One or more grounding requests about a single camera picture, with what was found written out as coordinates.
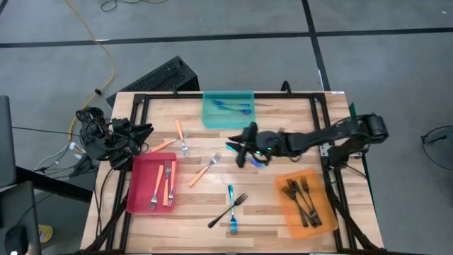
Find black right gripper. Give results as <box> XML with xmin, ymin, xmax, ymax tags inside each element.
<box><xmin>228</xmin><ymin>122</ymin><xmax>289</xmax><ymax>168</ymax></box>

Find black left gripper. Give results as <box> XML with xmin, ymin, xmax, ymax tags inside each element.
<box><xmin>108</xmin><ymin>119</ymin><xmax>154</xmax><ymax>170</ymax></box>

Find orange handled silver fork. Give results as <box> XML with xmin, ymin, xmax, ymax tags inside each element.
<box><xmin>175</xmin><ymin>120</ymin><xmax>191</xmax><ymax>159</ymax></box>
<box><xmin>167</xmin><ymin>160</ymin><xmax>177</xmax><ymax>208</ymax></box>
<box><xmin>162</xmin><ymin>160</ymin><xmax>173</xmax><ymax>208</ymax></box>
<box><xmin>149</xmin><ymin>164</ymin><xmax>164</xmax><ymax>213</ymax></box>
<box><xmin>151</xmin><ymin>130</ymin><xmax>192</xmax><ymax>154</ymax></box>
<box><xmin>187</xmin><ymin>152</ymin><xmax>223</xmax><ymax>188</ymax></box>

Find teal translucent plastic bin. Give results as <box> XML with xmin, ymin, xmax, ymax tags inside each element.
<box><xmin>202</xmin><ymin>90</ymin><xmax>256</xmax><ymax>130</ymax></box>

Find red translucent plastic bin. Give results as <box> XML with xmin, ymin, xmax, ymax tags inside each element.
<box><xmin>126</xmin><ymin>152</ymin><xmax>178</xmax><ymax>215</ymax></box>

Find black desk beam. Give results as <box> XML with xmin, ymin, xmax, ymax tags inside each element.
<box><xmin>14</xmin><ymin>165</ymin><xmax>93</xmax><ymax>203</ymax></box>

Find orange translucent plastic bin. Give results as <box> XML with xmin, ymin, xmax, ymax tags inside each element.
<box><xmin>275</xmin><ymin>169</ymin><xmax>340</xmax><ymax>241</ymax></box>

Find grey monitor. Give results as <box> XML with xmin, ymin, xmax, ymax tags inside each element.
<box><xmin>0</xmin><ymin>95</ymin><xmax>17</xmax><ymax>189</ymax></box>

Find yellow round sticker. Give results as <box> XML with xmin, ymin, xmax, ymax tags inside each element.
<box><xmin>38</xmin><ymin>224</ymin><xmax>55</xmax><ymax>244</ymax></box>

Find dark desk pad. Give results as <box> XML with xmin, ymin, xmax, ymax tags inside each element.
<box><xmin>0</xmin><ymin>180</ymin><xmax>42</xmax><ymax>255</ymax></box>

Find black computer mouse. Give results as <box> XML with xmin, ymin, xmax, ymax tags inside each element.
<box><xmin>4</xmin><ymin>224</ymin><xmax>30</xmax><ymax>255</ymax></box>

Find dark grey floor device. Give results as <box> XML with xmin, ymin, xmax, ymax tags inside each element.
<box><xmin>420</xmin><ymin>125</ymin><xmax>453</xmax><ymax>145</ymax></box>

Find white cables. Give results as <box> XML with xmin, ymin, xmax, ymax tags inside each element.
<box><xmin>33</xmin><ymin>140</ymin><xmax>78</xmax><ymax>173</ymax></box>

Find yellow floor cable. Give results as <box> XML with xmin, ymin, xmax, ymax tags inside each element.
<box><xmin>64</xmin><ymin>0</ymin><xmax>116</xmax><ymax>145</ymax></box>

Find black floor cable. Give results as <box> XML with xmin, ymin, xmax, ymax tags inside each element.
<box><xmin>419</xmin><ymin>140</ymin><xmax>453</xmax><ymax>186</ymax></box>
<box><xmin>100</xmin><ymin>0</ymin><xmax>169</xmax><ymax>13</ymax></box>

